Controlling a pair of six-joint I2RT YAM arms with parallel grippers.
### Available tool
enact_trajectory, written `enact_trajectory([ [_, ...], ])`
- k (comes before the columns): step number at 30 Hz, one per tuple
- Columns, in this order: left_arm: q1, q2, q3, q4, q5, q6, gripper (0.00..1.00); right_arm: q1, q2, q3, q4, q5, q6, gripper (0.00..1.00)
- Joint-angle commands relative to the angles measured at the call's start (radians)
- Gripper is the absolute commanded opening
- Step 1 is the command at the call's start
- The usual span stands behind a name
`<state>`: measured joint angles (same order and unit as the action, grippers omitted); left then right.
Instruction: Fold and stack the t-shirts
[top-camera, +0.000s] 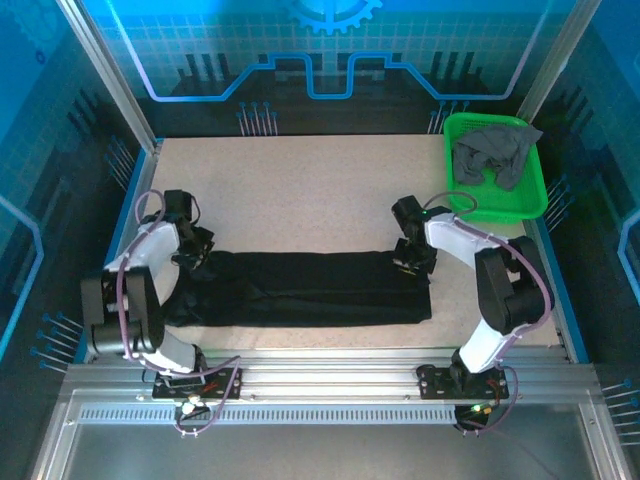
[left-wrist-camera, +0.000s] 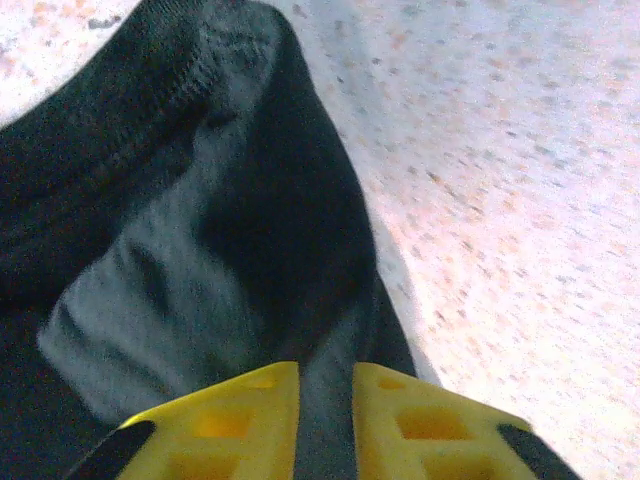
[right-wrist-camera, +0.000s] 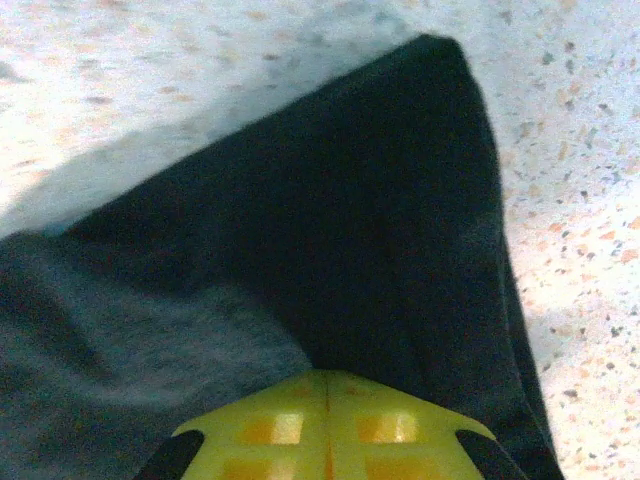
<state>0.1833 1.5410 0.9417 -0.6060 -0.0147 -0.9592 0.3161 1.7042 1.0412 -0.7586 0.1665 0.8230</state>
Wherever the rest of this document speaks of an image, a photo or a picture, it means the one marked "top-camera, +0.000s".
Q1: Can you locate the black t-shirt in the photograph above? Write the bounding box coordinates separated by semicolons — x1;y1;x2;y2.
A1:
167;249;434;329

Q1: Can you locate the green plastic basket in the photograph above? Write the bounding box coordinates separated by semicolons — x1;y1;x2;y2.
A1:
443;112;550;225

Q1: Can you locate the grey t-shirt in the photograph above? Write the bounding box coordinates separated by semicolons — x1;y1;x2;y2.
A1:
451;123;545;192

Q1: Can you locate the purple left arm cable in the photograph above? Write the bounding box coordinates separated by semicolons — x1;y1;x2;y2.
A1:
118;189;246;439

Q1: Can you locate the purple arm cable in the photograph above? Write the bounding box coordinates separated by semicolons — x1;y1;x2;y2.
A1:
422;191;555;436
118;189;246;439

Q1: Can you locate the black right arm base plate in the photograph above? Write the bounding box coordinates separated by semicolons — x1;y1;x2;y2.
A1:
417;363;518;401

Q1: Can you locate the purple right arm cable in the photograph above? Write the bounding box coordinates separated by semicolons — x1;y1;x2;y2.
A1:
422;191;555;436

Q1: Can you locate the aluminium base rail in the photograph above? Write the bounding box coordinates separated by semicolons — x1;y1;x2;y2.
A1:
64;344;599;401

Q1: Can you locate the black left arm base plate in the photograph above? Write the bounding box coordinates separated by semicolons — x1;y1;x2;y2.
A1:
152;366;245;401

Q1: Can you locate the slotted grey cable duct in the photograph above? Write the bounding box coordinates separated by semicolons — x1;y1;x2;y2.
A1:
79;404;459;426

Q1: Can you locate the aluminium frame post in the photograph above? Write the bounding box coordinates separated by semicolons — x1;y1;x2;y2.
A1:
517;0;606;121
57;0;159;151

